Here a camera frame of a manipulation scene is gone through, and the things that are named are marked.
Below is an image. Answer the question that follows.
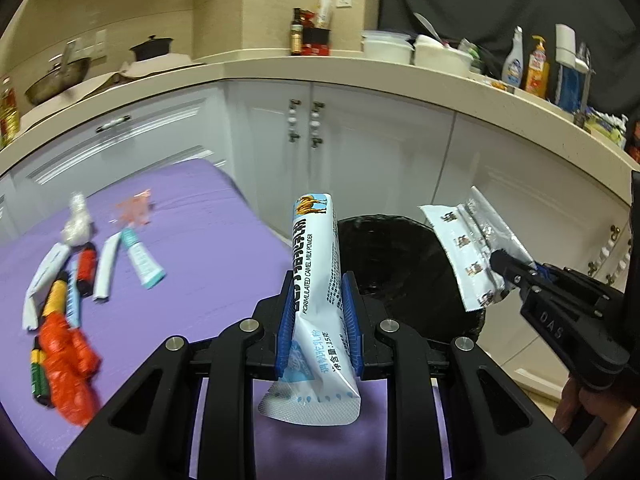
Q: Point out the white silver foil pouch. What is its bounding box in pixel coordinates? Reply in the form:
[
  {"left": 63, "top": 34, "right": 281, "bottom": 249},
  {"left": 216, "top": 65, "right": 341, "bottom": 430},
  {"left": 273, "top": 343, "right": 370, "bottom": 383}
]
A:
[{"left": 421, "top": 186, "right": 536, "bottom": 312}]

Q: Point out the orange plastic bag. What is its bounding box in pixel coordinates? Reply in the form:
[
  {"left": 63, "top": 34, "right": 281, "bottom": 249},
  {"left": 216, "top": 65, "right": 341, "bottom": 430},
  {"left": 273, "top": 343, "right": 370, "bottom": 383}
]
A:
[{"left": 38, "top": 312, "right": 101, "bottom": 427}]

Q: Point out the green yellow thread spool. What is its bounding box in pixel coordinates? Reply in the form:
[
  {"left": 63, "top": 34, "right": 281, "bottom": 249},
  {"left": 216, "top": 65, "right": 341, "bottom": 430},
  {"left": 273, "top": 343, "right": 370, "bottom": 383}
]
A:
[{"left": 29, "top": 337, "right": 53, "bottom": 408}]

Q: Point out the light blue comb strip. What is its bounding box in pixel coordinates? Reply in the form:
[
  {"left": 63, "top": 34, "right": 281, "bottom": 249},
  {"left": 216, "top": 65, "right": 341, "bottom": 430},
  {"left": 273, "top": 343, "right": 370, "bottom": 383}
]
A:
[{"left": 65, "top": 260, "right": 81, "bottom": 328}]

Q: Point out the teal white tube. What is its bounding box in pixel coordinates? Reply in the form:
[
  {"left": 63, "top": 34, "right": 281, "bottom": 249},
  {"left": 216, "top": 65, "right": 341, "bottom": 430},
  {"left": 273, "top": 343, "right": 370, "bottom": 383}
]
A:
[{"left": 120, "top": 228, "right": 166, "bottom": 289}]

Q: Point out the long white sachet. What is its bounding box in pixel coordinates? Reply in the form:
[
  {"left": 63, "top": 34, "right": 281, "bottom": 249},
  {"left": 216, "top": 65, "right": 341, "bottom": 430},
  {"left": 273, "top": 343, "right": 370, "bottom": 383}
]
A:
[{"left": 22, "top": 242, "right": 72, "bottom": 332}]

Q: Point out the white stick packet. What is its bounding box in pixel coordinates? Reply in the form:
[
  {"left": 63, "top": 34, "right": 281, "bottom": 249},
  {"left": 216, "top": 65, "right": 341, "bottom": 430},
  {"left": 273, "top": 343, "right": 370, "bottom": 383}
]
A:
[{"left": 92, "top": 232, "right": 122, "bottom": 302}]

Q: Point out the white camel milk sachet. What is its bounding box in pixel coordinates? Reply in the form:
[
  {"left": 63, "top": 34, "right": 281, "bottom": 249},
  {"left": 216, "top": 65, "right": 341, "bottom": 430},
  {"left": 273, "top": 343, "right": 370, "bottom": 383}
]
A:
[{"left": 258, "top": 193, "right": 361, "bottom": 427}]

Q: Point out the red thread spool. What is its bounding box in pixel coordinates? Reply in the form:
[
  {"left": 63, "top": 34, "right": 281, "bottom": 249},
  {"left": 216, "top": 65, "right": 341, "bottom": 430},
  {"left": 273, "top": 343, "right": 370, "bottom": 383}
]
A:
[{"left": 76, "top": 242, "right": 98, "bottom": 297}]

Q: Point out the clear plastic bag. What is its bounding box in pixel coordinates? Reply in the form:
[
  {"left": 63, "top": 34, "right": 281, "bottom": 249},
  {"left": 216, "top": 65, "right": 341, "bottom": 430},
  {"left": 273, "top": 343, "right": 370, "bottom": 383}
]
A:
[{"left": 61, "top": 192, "right": 93, "bottom": 247}]

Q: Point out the orange printed zip bag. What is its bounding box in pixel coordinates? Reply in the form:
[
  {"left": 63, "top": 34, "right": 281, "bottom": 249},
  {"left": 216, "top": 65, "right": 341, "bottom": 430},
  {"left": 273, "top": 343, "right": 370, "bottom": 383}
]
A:
[{"left": 112, "top": 188, "right": 152, "bottom": 226}]

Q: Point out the black lined trash bin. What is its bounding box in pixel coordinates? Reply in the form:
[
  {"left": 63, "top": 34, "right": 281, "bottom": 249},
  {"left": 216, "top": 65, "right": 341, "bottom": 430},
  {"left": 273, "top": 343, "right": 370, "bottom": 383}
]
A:
[{"left": 337, "top": 214, "right": 486, "bottom": 342}]

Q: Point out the person's right hand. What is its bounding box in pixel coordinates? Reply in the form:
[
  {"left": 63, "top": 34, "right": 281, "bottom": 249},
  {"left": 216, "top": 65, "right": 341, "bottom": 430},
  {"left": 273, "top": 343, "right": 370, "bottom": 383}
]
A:
[{"left": 552, "top": 376, "right": 637, "bottom": 470}]

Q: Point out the purple tablecloth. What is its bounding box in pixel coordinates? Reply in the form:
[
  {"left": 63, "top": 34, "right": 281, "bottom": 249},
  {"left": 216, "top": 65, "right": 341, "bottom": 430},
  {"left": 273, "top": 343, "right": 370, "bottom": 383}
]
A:
[{"left": 0, "top": 157, "right": 454, "bottom": 480}]

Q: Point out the blue dish glove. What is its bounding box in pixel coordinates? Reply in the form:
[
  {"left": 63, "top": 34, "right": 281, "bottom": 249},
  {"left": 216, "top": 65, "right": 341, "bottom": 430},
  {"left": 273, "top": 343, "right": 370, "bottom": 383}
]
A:
[{"left": 554, "top": 64, "right": 584, "bottom": 114}]

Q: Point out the orange dish soap bottle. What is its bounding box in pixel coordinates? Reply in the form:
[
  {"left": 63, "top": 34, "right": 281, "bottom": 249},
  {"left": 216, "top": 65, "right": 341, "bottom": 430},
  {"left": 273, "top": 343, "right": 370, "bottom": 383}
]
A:
[{"left": 525, "top": 35, "right": 550, "bottom": 99}]

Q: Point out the white spray bottle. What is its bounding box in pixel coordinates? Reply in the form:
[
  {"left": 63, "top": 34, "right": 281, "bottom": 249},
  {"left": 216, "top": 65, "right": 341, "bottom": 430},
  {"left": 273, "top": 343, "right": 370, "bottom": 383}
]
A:
[{"left": 501, "top": 26, "right": 524, "bottom": 88}]

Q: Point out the white tub with spoon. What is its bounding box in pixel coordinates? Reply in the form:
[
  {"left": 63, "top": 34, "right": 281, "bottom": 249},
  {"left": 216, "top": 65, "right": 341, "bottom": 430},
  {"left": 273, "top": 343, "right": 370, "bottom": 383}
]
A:
[{"left": 413, "top": 12, "right": 473, "bottom": 77}]

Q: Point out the white plastic container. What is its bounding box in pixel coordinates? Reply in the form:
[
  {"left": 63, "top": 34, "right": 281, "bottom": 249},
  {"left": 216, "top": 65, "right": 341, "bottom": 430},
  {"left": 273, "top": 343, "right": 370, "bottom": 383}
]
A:
[{"left": 361, "top": 30, "right": 413, "bottom": 65}]

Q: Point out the black backdrop cloth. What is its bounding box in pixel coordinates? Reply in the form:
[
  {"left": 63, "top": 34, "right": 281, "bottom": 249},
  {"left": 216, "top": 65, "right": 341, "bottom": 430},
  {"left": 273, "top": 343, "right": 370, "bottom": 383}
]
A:
[{"left": 378, "top": 0, "right": 639, "bottom": 120}]

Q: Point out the red black box holder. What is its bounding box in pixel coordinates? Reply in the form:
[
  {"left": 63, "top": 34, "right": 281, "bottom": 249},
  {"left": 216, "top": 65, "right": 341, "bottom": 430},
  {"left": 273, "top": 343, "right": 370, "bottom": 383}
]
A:
[{"left": 300, "top": 0, "right": 333, "bottom": 56}]

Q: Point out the dark sauce bottle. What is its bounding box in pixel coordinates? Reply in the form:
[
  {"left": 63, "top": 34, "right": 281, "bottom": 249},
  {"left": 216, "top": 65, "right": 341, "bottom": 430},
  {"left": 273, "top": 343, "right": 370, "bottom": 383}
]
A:
[{"left": 290, "top": 8, "right": 304, "bottom": 55}]

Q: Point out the cooking oil bottle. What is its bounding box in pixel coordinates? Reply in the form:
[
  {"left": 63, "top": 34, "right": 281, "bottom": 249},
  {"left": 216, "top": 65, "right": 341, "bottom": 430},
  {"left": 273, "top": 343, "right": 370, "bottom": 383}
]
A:
[{"left": 1, "top": 76, "right": 21, "bottom": 148}]

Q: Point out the steel wok pan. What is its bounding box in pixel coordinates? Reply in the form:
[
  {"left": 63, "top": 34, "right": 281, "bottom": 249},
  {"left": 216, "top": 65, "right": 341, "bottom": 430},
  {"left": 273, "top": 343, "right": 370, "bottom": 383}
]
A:
[{"left": 25, "top": 40, "right": 91, "bottom": 106}]

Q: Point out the black clay pot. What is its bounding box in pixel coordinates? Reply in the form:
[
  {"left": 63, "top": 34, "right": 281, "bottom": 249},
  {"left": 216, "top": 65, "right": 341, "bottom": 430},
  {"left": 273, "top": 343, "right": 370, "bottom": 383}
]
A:
[{"left": 130, "top": 35, "right": 174, "bottom": 62}]

